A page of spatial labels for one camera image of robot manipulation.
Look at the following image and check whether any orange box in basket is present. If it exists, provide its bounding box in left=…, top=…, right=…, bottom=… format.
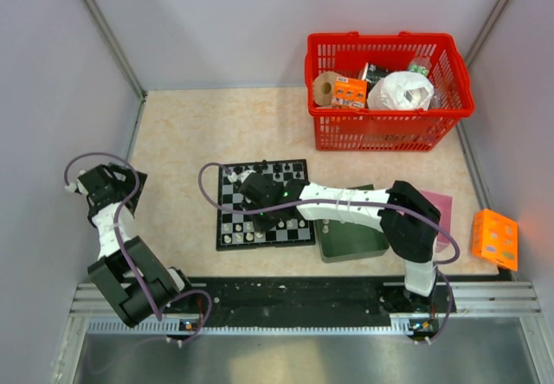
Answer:
left=331, top=76, right=368, bottom=110

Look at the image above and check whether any pink plastic box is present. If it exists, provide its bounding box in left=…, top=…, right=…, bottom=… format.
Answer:
left=421, top=190, right=453, bottom=253

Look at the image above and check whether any green plastic tray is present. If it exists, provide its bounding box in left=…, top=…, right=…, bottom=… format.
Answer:
left=314, top=182, right=390, bottom=264

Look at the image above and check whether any red plastic shopping basket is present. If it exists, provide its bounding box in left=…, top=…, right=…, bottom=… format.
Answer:
left=305, top=32, right=475, bottom=151

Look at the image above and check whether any orange carton box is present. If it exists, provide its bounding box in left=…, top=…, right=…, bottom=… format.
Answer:
left=471, top=208, right=519, bottom=272

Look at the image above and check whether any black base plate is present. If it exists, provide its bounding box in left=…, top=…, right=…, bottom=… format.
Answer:
left=190, top=276, right=456, bottom=328

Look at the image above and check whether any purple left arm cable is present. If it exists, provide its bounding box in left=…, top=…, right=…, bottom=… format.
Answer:
left=63, top=152, right=214, bottom=344

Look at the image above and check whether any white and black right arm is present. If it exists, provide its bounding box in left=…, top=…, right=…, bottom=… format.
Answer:
left=229, top=170, right=441, bottom=312

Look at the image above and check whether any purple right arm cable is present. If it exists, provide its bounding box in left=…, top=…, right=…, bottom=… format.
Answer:
left=197, top=162, right=461, bottom=344

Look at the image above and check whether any black and grey chessboard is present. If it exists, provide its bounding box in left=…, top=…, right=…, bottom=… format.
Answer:
left=216, top=159, right=316, bottom=252

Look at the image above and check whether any white plastic bag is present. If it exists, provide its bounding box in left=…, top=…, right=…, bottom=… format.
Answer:
left=367, top=71, right=435, bottom=112

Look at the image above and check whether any aluminium frame rail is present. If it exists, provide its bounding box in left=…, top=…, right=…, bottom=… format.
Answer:
left=81, top=0, right=147, bottom=99

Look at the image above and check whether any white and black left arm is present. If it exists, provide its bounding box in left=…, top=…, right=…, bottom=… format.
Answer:
left=77, top=163, right=196, bottom=328

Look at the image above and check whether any green patterned packet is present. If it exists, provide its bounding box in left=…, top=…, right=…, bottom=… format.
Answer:
left=407, top=56, right=432, bottom=77

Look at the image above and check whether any dark snack packet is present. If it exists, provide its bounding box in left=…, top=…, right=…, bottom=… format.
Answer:
left=358, top=62, right=391, bottom=86

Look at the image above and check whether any brown tape roll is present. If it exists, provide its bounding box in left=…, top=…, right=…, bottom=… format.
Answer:
left=312, top=71, right=339, bottom=106

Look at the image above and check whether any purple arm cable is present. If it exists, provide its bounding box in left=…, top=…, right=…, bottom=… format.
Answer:
left=63, top=152, right=214, bottom=344
left=197, top=162, right=461, bottom=344

